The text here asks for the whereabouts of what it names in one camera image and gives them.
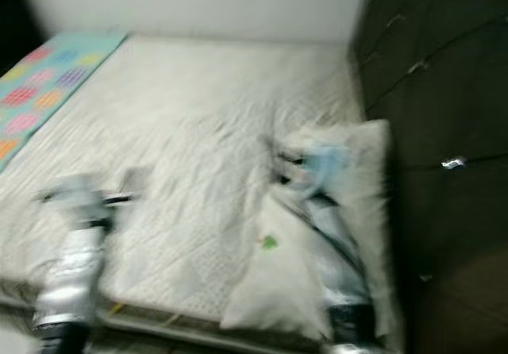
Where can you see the teal sheet with colourful shapes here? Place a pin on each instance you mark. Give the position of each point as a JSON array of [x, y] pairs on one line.
[[55, 84]]

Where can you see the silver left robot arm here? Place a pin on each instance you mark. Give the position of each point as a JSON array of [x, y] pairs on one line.
[[70, 282]]

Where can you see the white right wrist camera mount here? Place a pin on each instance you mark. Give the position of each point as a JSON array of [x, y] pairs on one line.
[[325, 167]]

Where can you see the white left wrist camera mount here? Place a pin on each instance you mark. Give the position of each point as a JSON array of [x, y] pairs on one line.
[[73, 197]]

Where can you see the white pillow with tree print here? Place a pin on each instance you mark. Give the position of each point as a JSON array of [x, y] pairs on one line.
[[286, 275]]

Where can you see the black tufted headboard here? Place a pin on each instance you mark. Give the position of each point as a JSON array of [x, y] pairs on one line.
[[444, 76]]

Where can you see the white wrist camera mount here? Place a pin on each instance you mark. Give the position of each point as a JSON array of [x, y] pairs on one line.
[[325, 167], [73, 197]]

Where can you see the grey quilted dotted mattress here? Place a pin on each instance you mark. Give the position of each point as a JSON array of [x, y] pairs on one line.
[[190, 124]]

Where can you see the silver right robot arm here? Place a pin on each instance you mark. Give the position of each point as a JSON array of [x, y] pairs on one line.
[[345, 267]]

